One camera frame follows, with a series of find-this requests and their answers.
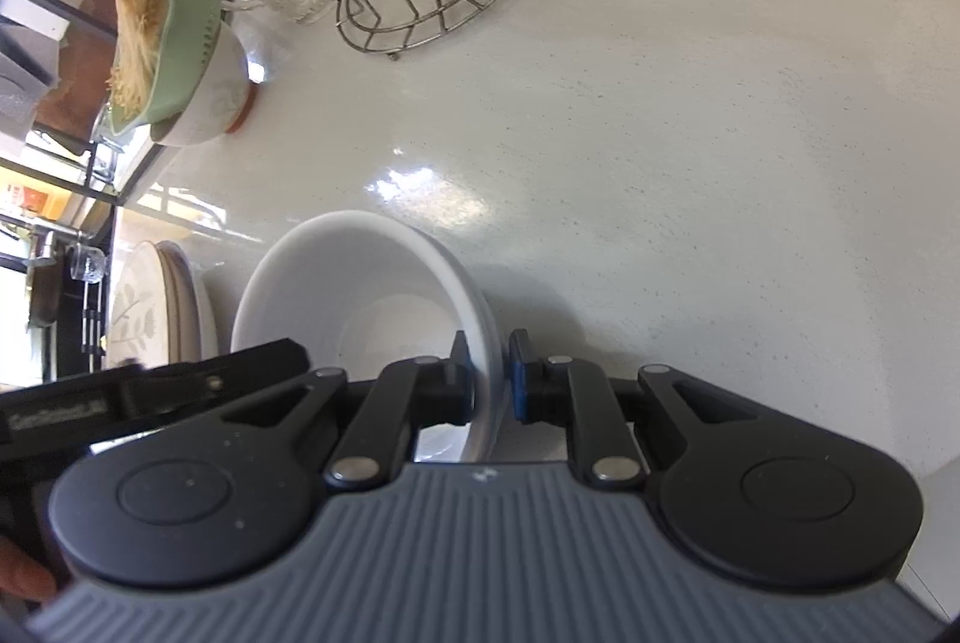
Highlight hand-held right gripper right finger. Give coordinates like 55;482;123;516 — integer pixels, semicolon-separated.
508;328;758;490

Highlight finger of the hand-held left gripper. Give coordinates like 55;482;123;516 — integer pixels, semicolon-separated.
144;338;313;440

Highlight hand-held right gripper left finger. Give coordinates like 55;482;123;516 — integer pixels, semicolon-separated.
221;329;478;492

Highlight leaf print white plate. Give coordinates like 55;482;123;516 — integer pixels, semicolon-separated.
107;240;187;370

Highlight plain white bowl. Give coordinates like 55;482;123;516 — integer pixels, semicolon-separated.
230;209;502;465

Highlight person's left hand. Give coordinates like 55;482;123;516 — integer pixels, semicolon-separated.
0;533;59;605

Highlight plain white plate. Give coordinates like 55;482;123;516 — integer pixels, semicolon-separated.
191;283;220;360

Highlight beige rim plate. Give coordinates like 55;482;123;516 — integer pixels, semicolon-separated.
159;242;202;365

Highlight sink drying rack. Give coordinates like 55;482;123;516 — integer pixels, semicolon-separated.
30;283;113;381

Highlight small stemmed glass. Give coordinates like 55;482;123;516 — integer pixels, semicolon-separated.
66;244;107;283

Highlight yellow oil bottle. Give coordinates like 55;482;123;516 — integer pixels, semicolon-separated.
0;179;72;220

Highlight white bowl with brown rim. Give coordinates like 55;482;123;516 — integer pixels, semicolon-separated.
150;17;262;149

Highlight green plastic colander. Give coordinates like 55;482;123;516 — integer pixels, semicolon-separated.
103;0;226;140

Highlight pale dried noodles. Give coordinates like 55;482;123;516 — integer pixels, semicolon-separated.
107;0;177;115

